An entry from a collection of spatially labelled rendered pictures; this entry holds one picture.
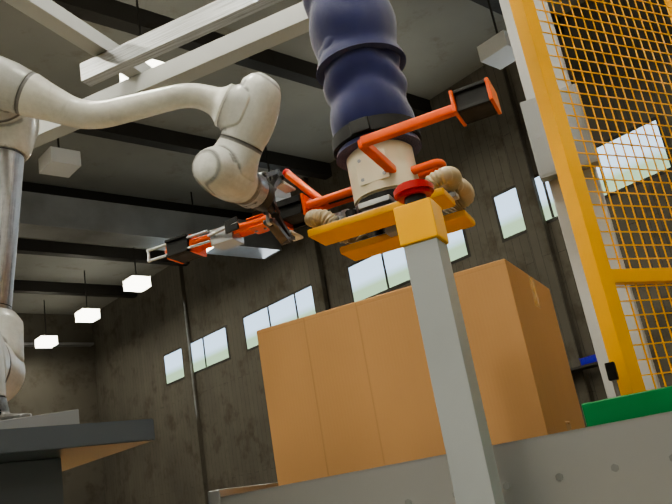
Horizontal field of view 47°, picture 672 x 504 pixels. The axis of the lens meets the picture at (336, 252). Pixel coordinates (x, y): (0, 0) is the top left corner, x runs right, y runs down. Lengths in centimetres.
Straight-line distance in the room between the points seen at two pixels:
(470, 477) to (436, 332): 23
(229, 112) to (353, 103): 35
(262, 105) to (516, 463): 91
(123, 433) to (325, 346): 49
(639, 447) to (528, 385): 27
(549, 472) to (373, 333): 49
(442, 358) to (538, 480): 28
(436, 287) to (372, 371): 44
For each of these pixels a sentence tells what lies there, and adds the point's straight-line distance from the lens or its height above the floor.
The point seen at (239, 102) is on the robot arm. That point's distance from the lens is 173.
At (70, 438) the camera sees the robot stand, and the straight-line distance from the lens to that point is 143.
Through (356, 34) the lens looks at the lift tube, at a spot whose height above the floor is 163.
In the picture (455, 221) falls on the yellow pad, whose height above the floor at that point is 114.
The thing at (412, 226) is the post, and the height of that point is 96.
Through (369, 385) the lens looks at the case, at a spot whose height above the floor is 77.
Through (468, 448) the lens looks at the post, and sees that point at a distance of 123.
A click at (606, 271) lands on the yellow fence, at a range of 218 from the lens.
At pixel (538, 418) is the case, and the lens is 154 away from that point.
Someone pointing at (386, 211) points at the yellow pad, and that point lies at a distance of 176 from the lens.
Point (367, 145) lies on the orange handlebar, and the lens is 170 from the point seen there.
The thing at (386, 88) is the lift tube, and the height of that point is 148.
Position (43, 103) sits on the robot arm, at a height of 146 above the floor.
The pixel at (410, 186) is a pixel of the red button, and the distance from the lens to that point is 132.
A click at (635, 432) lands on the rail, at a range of 137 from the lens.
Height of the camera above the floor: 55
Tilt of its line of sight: 17 degrees up
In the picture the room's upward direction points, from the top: 10 degrees counter-clockwise
